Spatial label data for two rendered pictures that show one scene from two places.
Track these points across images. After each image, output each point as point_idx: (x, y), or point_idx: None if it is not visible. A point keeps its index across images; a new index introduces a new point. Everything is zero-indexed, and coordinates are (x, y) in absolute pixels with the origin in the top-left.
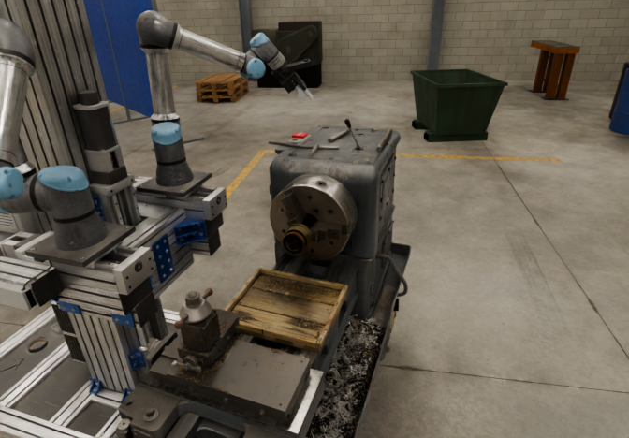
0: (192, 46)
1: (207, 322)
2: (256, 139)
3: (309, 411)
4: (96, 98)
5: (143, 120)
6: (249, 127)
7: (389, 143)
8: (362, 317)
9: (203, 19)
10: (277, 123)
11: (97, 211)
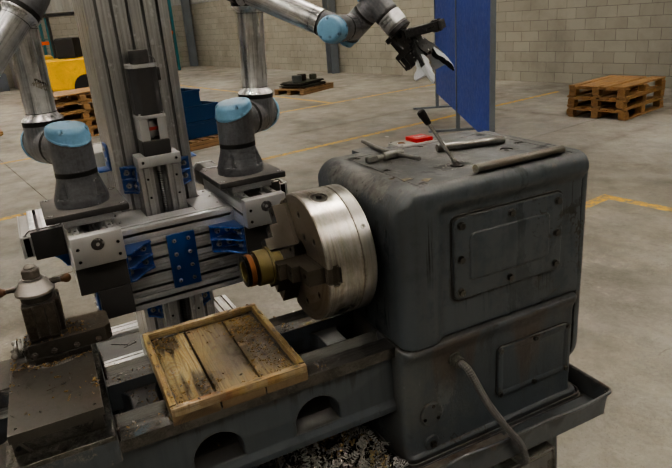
0: None
1: (33, 305)
2: (611, 178)
3: (51, 464)
4: (141, 58)
5: (474, 131)
6: (615, 159)
7: (523, 166)
8: (403, 455)
9: None
10: (671, 158)
11: (135, 185)
